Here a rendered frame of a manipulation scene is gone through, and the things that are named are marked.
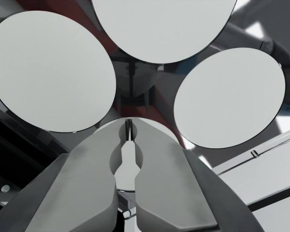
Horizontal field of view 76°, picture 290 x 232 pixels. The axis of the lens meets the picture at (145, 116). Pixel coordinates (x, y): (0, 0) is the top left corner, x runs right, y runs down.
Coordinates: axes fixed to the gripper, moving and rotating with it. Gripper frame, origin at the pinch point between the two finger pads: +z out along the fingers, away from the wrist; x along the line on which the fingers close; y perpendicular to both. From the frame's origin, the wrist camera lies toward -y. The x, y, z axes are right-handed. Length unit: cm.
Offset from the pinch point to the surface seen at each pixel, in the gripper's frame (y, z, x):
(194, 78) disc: -1.7, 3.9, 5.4
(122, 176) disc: 9.5, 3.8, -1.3
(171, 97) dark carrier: 0.1, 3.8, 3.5
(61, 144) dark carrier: 4.8, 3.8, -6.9
